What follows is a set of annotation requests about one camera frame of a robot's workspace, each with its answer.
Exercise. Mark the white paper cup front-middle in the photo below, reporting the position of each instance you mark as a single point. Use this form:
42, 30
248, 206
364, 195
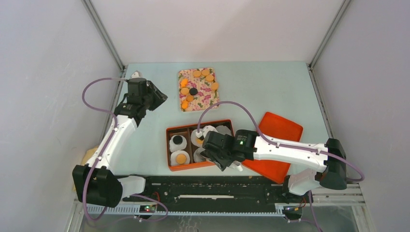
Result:
197, 156

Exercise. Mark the metal tongs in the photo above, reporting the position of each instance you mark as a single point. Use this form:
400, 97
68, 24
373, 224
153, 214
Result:
236, 166

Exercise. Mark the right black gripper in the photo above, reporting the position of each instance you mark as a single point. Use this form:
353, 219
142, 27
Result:
222, 165

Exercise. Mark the orange tin box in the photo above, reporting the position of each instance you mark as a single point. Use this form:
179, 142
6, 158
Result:
185, 131

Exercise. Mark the white paper cup back-middle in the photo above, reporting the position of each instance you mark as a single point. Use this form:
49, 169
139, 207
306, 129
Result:
201, 133

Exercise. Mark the black cookie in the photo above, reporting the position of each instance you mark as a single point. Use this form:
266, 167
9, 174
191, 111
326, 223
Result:
193, 91
177, 140

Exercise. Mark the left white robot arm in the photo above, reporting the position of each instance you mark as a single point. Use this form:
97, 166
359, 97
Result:
97, 182

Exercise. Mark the tan cloth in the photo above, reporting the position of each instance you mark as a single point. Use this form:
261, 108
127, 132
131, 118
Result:
89, 153

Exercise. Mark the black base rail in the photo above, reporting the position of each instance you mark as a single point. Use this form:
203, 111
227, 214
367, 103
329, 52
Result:
220, 194

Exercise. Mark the white paper cup back-right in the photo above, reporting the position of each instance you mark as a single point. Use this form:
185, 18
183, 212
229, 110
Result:
224, 130

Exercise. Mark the white paper cup front-left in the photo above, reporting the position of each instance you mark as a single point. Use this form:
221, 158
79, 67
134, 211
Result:
173, 157

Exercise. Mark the orange fish cookie top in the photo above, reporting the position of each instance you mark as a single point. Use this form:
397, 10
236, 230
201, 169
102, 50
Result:
184, 82

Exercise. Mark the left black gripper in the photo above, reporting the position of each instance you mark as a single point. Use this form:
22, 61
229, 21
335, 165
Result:
159, 97

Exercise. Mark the floral tray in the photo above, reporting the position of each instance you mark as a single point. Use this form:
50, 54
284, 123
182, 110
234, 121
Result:
206, 97

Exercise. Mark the white paper cup back-left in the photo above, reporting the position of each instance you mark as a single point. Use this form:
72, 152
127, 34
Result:
174, 148

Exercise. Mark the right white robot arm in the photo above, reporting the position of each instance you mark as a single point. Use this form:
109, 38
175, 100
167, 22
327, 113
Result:
324, 162

